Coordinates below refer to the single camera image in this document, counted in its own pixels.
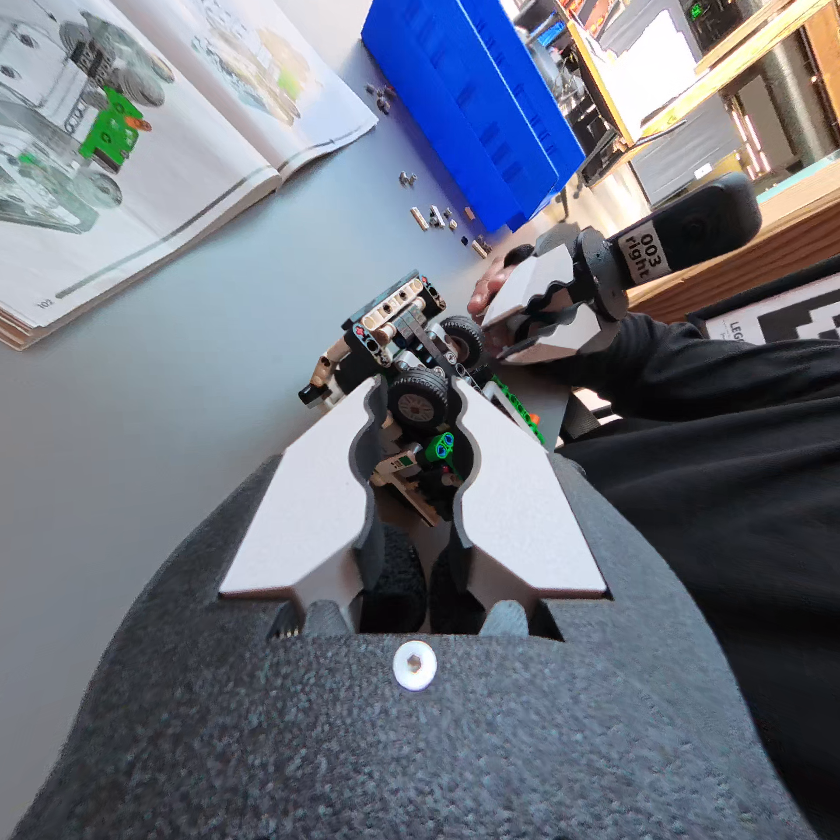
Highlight blue plastic bin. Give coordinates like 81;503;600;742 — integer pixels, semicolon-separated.
360;0;587;235

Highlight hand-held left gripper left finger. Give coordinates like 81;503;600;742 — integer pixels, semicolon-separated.
218;374;389;632

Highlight lego truck model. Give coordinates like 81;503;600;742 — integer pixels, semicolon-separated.
298;269;547;527

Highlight loose small lego pieces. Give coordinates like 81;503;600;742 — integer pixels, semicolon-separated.
366;82;493;259

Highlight wooden table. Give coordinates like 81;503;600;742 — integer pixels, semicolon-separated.
626;151;840;324

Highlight wooden shelf unit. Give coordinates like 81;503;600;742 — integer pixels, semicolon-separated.
564;0;840;153

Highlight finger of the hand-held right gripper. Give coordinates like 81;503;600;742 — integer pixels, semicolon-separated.
495;301;622;366
481;243;581;330

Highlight lego instruction booklet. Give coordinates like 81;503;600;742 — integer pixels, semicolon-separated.
0;0;381;350

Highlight person's right hand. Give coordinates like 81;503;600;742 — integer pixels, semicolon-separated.
467;244;536;317

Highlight white box with black pattern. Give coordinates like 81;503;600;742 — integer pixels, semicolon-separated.
688;272;840;347

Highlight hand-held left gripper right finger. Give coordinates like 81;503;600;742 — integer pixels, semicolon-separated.
451;378;609;632

